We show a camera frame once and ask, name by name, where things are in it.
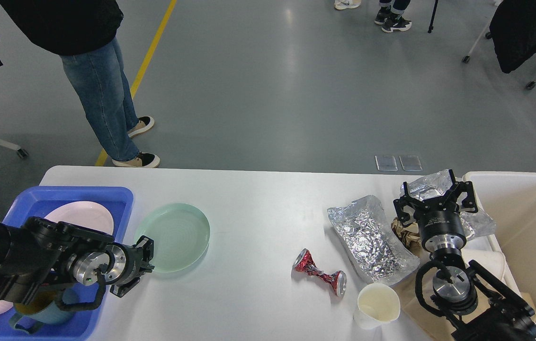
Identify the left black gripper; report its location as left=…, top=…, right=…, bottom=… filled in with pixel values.
left=70, top=235, right=155, bottom=298

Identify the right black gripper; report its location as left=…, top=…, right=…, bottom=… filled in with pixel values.
left=393, top=169, right=479, bottom=251

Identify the green ceramic plate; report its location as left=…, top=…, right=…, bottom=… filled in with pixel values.
left=134, top=203, right=210, bottom=273

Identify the teal ceramic mug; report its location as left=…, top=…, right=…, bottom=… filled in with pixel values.
left=8, top=291, right=75, bottom=335

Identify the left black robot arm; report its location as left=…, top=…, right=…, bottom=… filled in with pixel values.
left=0, top=216, right=154, bottom=312

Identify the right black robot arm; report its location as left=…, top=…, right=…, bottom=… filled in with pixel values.
left=393, top=170, right=536, bottom=341

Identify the crumpled brown paper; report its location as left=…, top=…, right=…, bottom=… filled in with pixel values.
left=391, top=217, right=422, bottom=257

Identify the small crumpled foil sheet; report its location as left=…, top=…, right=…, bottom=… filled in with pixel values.
left=407, top=169, right=497, bottom=241

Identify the pink ceramic plate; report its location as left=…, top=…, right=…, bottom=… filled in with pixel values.
left=45, top=201, right=114, bottom=235

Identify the large crumpled foil tray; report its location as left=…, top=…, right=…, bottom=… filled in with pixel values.
left=327, top=195, right=420, bottom=286

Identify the beige plastic bin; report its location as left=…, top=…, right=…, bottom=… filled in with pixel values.
left=461, top=171, right=536, bottom=338

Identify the blue plastic tray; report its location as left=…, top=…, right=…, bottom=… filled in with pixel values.
left=0, top=186, right=134, bottom=341

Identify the white paper cup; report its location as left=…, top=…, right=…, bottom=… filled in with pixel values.
left=353, top=283, right=402, bottom=330

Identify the crushed red soda can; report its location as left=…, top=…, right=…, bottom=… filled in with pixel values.
left=292, top=248, right=347, bottom=298

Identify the person in black sneakers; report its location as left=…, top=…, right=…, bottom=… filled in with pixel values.
left=333, top=0, right=412, bottom=33

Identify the person in blue jeans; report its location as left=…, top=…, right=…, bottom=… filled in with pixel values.
left=0, top=0, right=160, bottom=168

